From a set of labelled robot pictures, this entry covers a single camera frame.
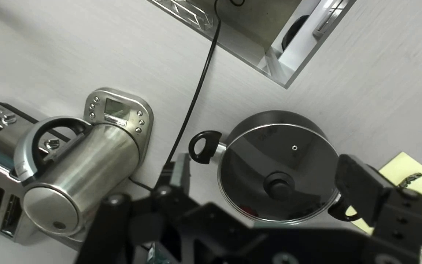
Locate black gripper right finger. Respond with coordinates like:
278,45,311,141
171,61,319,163
334,152,422,264

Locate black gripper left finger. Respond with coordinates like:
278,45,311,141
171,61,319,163
76,192,139,264

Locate glass lid with black knob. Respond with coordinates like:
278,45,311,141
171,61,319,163
218,121,340,221

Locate black cooking pot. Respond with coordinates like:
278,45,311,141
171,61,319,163
188,110,363,224

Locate yellow mat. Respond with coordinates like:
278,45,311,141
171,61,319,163
352,151,422,261

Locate small black object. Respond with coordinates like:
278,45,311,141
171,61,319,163
399,171,422,189

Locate stainless steel electric kettle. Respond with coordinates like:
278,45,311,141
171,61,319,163
13,116,142,239

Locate steel kettle base with buttons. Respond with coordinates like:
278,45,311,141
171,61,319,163
82,86,155,182

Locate grey drawer cabinet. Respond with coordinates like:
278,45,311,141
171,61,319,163
149,0,356,89

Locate black power cable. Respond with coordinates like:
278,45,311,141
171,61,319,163
127,0,223,192

